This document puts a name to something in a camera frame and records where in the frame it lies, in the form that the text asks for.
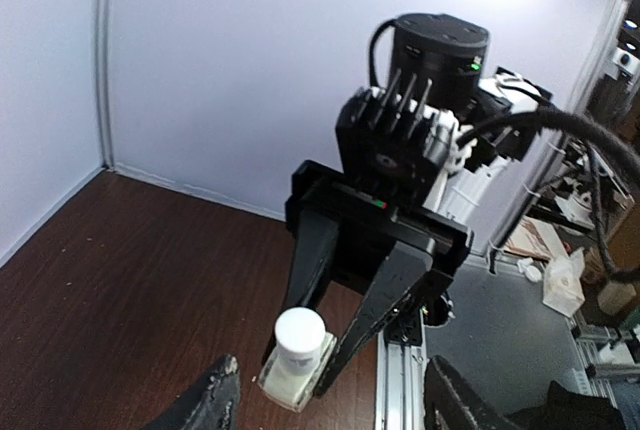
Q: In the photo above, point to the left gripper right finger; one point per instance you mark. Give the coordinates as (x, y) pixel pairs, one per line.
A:
(451, 403)

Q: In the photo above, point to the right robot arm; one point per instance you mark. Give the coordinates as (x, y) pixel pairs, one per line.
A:
(438, 58)

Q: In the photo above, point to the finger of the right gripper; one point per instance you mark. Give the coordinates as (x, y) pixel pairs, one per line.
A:
(407, 281)
(310, 271)

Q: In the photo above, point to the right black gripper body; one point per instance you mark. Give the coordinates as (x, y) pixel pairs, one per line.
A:
(393, 149)

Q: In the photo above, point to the white nail polish bottle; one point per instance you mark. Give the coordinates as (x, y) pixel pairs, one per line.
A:
(289, 388)

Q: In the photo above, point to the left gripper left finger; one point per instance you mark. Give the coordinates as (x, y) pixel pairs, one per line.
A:
(211, 402)

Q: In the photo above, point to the left aluminium corner post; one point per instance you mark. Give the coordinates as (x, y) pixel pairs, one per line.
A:
(101, 44)

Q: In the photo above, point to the white nail polish cap brush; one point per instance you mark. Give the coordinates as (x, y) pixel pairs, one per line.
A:
(300, 333)

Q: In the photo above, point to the white tissue box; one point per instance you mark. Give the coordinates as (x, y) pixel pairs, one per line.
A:
(562, 289)

